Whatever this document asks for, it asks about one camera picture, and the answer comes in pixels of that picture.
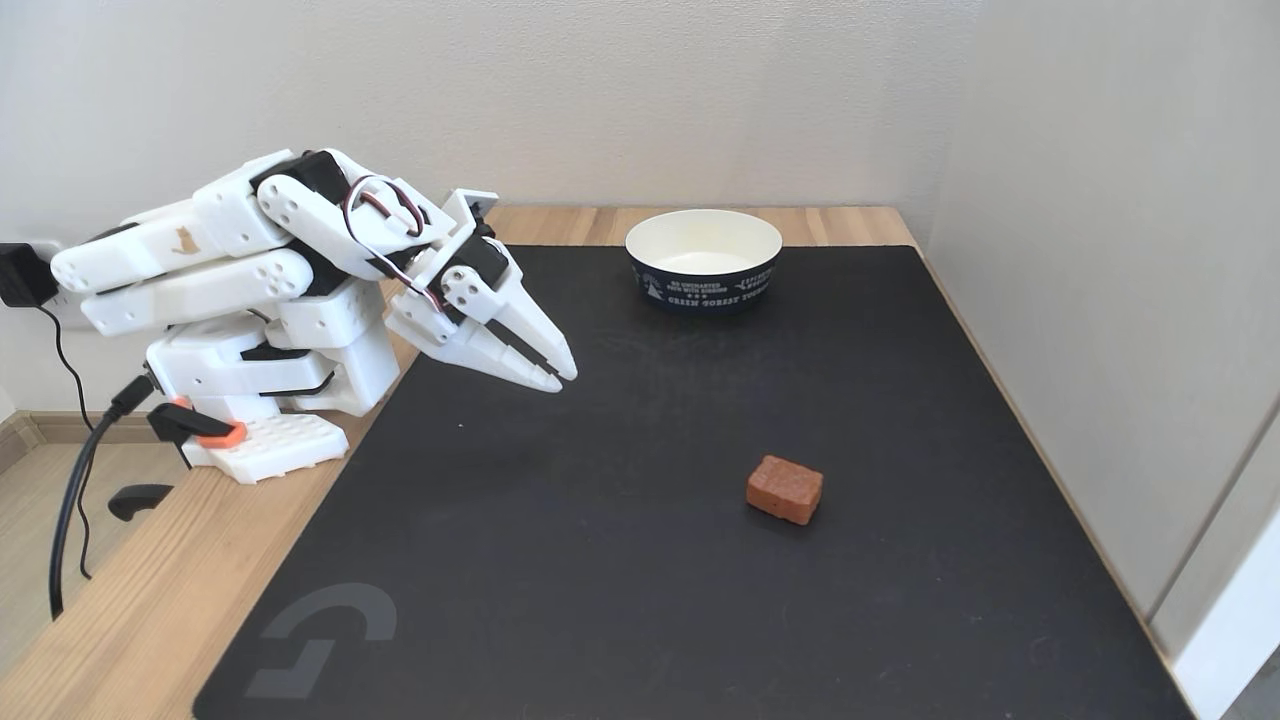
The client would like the dark blue paper bowl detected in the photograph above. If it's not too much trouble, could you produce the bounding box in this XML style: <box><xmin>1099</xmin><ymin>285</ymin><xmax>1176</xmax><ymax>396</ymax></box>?
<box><xmin>625</xmin><ymin>209</ymin><xmax>784</xmax><ymax>316</ymax></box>

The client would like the red white black servo cable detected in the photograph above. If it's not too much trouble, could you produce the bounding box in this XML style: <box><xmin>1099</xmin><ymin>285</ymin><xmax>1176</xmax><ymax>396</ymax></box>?
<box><xmin>341</xmin><ymin>174</ymin><xmax>447</xmax><ymax>313</ymax></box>

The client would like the white wall outlet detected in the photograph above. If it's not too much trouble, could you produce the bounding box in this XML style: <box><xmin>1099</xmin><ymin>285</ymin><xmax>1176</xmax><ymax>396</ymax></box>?
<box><xmin>28</xmin><ymin>240</ymin><xmax>107</xmax><ymax>332</ymax></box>

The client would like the brown brick toy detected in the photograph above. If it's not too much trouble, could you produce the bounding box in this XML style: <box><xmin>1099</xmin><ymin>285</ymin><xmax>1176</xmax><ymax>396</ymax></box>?
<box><xmin>746</xmin><ymin>455</ymin><xmax>825</xmax><ymax>526</ymax></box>

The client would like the black desk mat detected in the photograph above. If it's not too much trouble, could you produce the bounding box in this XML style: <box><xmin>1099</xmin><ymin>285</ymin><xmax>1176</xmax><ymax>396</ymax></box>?
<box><xmin>192</xmin><ymin>243</ymin><xmax>1196</xmax><ymax>720</ymax></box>

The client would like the thick black cable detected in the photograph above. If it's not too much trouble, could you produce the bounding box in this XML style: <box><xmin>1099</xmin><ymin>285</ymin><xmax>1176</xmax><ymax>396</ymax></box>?
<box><xmin>48</xmin><ymin>374</ymin><xmax>157</xmax><ymax>621</ymax></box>

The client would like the black power adapter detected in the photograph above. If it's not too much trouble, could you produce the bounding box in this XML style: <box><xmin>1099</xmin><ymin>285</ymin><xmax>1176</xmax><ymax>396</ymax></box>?
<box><xmin>0</xmin><ymin>243</ymin><xmax>56</xmax><ymax>309</ymax></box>

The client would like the black and orange clamp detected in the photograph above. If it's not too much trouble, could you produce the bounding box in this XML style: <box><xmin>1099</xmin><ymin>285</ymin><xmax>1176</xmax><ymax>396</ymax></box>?
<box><xmin>108</xmin><ymin>398</ymin><xmax>249</xmax><ymax>522</ymax></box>

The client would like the thin black adapter cable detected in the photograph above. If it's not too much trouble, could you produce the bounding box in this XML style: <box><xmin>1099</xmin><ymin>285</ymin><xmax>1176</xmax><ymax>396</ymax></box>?
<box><xmin>38</xmin><ymin>305</ymin><xmax>95</xmax><ymax>581</ymax></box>

